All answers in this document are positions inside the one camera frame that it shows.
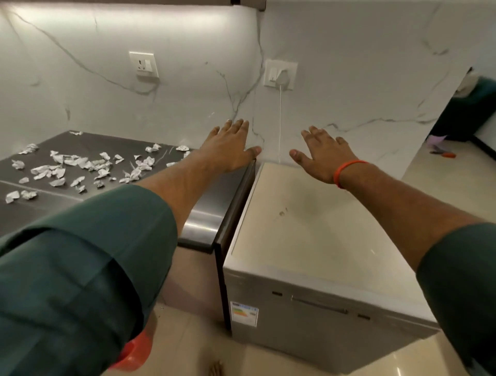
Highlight person's left hand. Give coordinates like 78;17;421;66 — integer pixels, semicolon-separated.
195;118;263;174

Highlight person's right hand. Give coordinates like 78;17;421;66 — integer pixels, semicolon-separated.
289;126;359;185

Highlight silver dishwasher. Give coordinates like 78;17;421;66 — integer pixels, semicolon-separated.
223;162;441;374

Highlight white paper scraps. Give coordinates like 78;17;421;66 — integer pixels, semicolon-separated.
4;131;191;205

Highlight person's left forearm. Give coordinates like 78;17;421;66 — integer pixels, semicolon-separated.
135;151;225;237

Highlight person's right forearm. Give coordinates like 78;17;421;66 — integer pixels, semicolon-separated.
339;162;485;272

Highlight orange thread wristband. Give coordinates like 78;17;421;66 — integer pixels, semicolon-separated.
333;159;369;190

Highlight white socket with plug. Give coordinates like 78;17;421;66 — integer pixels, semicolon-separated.
263;58;298;92

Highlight dark green bin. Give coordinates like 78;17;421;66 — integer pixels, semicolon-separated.
430;75;496;142

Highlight green shirt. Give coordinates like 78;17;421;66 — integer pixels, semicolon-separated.
0;184;496;376

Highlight red plastic bucket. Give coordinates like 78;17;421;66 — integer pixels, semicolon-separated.
108;329;154;372

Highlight white power cable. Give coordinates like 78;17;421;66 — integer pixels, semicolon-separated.
277;87;284;165

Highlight white wall socket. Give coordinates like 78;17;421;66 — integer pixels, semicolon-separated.
128;51;160;79

